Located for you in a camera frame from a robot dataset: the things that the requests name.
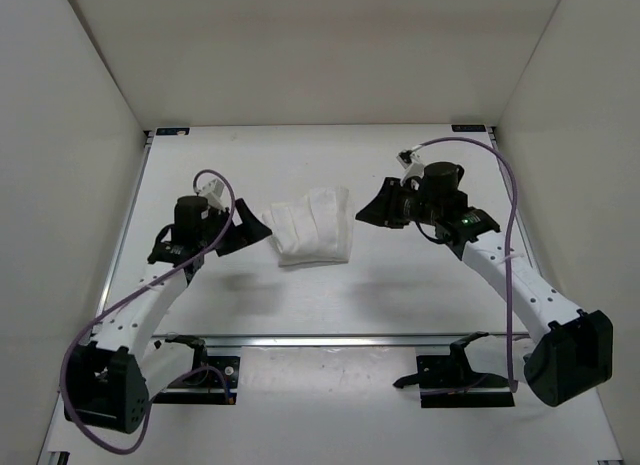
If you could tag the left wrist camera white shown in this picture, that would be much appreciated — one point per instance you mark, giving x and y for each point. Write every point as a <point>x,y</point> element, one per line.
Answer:
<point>212,191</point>

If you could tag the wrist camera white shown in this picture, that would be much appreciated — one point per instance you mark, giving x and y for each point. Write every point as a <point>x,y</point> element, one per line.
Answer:
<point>410,165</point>
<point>212,191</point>

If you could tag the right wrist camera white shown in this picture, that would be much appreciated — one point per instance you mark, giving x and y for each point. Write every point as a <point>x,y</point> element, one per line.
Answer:
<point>410,165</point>

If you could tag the aluminium front table rail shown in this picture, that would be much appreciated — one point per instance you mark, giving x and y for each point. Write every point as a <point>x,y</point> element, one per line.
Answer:
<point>330,341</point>

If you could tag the white pleated skirt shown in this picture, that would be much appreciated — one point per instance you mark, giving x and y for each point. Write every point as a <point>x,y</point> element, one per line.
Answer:
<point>315,228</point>

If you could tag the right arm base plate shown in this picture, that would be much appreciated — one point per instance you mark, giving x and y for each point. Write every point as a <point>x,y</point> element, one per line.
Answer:
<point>449,381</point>

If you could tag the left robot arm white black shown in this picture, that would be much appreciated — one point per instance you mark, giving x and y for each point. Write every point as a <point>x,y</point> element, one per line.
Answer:
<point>111,379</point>

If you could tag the blue label left corner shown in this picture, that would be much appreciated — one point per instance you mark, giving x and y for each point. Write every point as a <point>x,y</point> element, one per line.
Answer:
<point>172,131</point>

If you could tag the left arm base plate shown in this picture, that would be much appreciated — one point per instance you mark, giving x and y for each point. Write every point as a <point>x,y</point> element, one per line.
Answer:
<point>210,377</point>

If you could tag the blue label corner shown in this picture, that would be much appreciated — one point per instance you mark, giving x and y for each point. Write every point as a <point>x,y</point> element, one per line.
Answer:
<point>468,128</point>
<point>172,131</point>

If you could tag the blue label right corner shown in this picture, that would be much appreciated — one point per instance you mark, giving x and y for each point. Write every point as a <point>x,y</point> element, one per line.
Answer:
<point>468,128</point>

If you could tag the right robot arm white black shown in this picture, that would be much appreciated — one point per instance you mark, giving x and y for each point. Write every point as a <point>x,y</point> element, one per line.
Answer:
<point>568,350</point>

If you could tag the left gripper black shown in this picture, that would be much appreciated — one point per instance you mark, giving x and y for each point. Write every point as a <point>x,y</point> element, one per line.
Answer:
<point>251,230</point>

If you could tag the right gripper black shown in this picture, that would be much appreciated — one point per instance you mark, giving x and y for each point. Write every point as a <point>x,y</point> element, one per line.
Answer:
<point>383,211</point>

